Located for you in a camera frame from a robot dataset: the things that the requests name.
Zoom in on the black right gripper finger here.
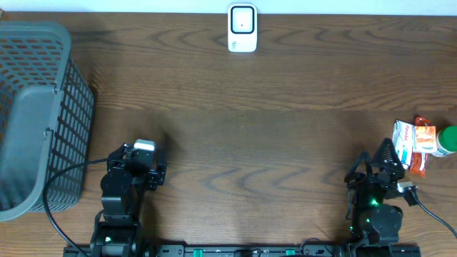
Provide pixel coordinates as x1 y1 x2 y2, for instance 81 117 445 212
371 138 405 177
344 151 370 182

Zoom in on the white Panadol box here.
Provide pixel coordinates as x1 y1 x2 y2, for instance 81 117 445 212
392 120 415 169

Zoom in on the red Top chocolate bar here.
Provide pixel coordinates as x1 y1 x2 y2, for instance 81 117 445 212
410 116 431 178

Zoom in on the orange snack packet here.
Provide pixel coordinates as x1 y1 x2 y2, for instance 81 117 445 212
413 126 437 153

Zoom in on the green lid jar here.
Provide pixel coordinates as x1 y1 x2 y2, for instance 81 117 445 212
433 126 457 157

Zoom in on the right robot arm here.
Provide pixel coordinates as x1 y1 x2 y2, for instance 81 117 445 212
341 138 405 256

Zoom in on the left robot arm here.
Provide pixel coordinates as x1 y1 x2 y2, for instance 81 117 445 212
90 139 167 257

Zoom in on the white barcode scanner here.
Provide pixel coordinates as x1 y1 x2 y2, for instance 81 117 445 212
227 3 258 53

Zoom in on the grey plastic basket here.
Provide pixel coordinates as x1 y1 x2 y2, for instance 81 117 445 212
1 21 95 221

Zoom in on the black left camera cable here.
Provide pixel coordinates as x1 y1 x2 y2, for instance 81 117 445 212
42 156 111 257

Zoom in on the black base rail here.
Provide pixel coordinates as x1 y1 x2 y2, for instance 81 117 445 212
63 243 422 257

